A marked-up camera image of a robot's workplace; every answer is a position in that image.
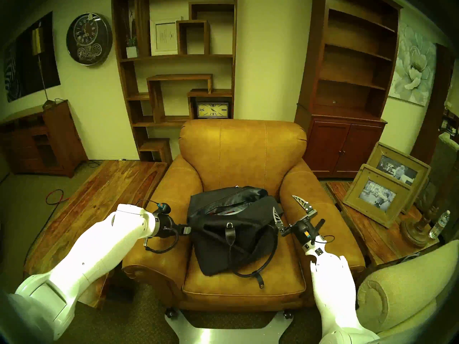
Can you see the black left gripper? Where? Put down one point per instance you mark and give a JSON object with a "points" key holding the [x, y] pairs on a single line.
{"points": [[165, 225]]}

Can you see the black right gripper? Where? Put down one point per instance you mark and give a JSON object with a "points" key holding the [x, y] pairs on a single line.
{"points": [[303, 228]]}

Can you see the black zipper handbag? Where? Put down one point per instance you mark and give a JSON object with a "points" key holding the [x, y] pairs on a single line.
{"points": [[233, 239]]}

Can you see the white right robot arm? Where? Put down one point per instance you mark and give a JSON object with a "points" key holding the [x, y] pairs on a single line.
{"points": [[333, 293]]}

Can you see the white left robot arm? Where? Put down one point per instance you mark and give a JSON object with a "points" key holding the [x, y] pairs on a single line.
{"points": [[89, 261]]}

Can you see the open wooden shelf unit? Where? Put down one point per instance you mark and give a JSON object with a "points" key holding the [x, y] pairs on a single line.
{"points": [[156, 99]]}

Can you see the red fabric item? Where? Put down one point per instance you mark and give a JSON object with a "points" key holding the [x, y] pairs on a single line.
{"points": [[217, 212]]}

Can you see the tan leather armchair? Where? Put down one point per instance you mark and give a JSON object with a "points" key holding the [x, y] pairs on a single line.
{"points": [[244, 149]]}

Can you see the dark wooden bookcase cabinet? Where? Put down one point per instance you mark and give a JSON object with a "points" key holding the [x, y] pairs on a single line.
{"points": [[340, 146]]}

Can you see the black levelling knob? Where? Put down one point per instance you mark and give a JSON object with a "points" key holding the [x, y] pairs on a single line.
{"points": [[170, 313], [287, 314]]}

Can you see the wooden side table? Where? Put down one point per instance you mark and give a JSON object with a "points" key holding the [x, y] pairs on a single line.
{"points": [[380, 239]]}

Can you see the wooden plank coffee table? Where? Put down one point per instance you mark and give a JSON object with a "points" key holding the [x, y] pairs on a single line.
{"points": [[89, 203]]}

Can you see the rectangular mantel clock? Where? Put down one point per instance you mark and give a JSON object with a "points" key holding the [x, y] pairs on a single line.
{"points": [[212, 110]]}

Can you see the turned wooden lamp base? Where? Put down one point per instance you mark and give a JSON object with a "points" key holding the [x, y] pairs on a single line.
{"points": [[414, 232]]}

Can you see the beige upholstered chair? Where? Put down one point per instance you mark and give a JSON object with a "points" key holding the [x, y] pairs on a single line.
{"points": [[412, 286]]}

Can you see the clear water bottle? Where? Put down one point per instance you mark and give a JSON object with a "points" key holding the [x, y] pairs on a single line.
{"points": [[438, 227]]}

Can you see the reddish wooden sideboard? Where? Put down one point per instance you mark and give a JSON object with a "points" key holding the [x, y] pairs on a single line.
{"points": [[61, 139]]}

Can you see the grey wingback chair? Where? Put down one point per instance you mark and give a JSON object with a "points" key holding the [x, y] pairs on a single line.
{"points": [[441, 160]]}

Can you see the small potted plant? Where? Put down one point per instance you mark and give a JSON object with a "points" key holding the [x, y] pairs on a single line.
{"points": [[132, 51]]}

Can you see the pale flower painting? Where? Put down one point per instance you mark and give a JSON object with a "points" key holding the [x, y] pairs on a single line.
{"points": [[412, 67]]}

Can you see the white framed certificate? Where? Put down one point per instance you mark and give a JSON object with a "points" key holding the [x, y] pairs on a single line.
{"points": [[163, 37]]}

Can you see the black zebra canvas picture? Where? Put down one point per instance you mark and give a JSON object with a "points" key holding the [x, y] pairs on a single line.
{"points": [[21, 71]]}

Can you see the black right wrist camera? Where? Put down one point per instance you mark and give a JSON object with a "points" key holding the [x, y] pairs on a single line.
{"points": [[309, 235]]}

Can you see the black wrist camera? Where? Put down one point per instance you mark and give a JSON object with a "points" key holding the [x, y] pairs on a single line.
{"points": [[309, 235], [163, 208]]}

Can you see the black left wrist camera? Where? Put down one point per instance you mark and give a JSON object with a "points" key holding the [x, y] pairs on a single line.
{"points": [[163, 208]]}

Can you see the small rustic photo frame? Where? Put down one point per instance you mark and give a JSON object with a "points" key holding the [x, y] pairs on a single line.
{"points": [[378, 195]]}

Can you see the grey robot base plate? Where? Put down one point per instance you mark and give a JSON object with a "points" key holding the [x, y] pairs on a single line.
{"points": [[229, 334]]}

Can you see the large rustic photo frame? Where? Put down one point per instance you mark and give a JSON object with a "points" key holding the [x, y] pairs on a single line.
{"points": [[396, 169]]}

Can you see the round black wall clock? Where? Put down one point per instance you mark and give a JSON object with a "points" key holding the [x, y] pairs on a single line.
{"points": [[89, 38]]}

